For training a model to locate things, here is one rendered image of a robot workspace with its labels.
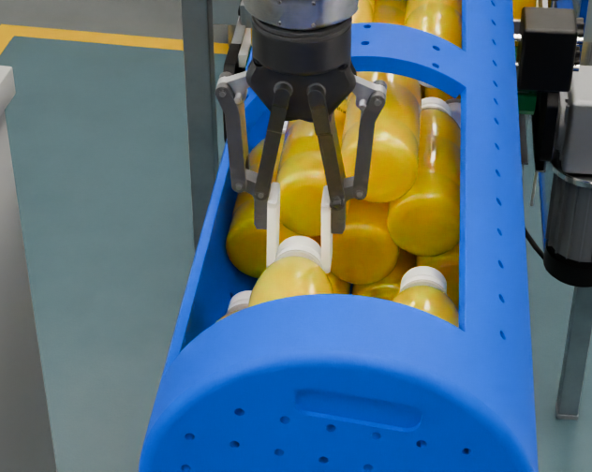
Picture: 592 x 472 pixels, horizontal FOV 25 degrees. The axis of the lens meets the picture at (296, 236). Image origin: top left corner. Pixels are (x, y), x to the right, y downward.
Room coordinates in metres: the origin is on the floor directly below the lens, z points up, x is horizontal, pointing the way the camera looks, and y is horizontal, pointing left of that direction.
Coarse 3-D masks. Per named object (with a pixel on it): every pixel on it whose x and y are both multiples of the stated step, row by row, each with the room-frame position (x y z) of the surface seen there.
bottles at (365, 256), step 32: (384, 0) 1.45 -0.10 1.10; (448, 96) 1.30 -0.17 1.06; (256, 160) 1.12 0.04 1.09; (352, 224) 1.00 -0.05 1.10; (384, 224) 1.01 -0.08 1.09; (256, 256) 1.01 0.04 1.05; (352, 256) 1.00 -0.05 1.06; (384, 256) 1.00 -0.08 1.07; (416, 256) 1.03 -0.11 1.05; (448, 256) 0.99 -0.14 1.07; (352, 288) 1.03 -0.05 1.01; (384, 288) 1.00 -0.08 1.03; (448, 288) 0.99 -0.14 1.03
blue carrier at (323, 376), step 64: (384, 64) 1.07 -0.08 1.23; (448, 64) 1.08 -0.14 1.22; (512, 64) 1.22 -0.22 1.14; (256, 128) 1.24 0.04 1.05; (512, 128) 1.08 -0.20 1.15; (512, 192) 0.96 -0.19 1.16; (512, 256) 0.87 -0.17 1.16; (192, 320) 0.87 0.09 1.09; (256, 320) 0.72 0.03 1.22; (320, 320) 0.70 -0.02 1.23; (384, 320) 0.70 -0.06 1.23; (512, 320) 0.78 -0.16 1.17; (192, 384) 0.68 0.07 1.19; (256, 384) 0.67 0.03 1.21; (320, 384) 0.67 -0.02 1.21; (384, 384) 0.66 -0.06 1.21; (448, 384) 0.66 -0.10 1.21; (512, 384) 0.71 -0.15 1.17; (192, 448) 0.67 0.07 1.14; (256, 448) 0.67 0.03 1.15; (320, 448) 0.67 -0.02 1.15; (384, 448) 0.66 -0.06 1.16; (448, 448) 0.66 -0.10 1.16; (512, 448) 0.65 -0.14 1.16
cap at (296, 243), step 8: (288, 240) 0.92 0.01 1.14; (296, 240) 0.92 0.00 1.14; (304, 240) 0.92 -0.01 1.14; (312, 240) 0.92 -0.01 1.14; (280, 248) 0.92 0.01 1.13; (288, 248) 0.91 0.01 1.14; (296, 248) 0.91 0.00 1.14; (304, 248) 0.91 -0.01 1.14; (312, 248) 0.91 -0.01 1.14; (320, 248) 0.92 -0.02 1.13; (320, 256) 0.91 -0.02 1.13
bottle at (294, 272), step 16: (288, 256) 0.90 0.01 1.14; (304, 256) 0.90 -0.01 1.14; (272, 272) 0.86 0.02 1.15; (288, 272) 0.86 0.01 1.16; (304, 272) 0.86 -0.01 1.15; (320, 272) 0.87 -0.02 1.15; (256, 288) 0.85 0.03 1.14; (272, 288) 0.84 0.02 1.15; (288, 288) 0.84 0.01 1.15; (304, 288) 0.84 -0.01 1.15; (320, 288) 0.85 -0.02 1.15; (256, 304) 0.83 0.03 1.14
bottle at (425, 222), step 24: (432, 120) 1.12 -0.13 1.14; (432, 144) 1.08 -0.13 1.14; (456, 144) 1.09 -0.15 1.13; (432, 168) 1.04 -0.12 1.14; (456, 168) 1.05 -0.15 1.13; (408, 192) 1.00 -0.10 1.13; (432, 192) 1.00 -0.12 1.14; (456, 192) 1.01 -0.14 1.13; (408, 216) 1.00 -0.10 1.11; (432, 216) 1.00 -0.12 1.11; (456, 216) 0.99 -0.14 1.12; (408, 240) 1.00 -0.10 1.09; (432, 240) 1.00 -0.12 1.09; (456, 240) 0.99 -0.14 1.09
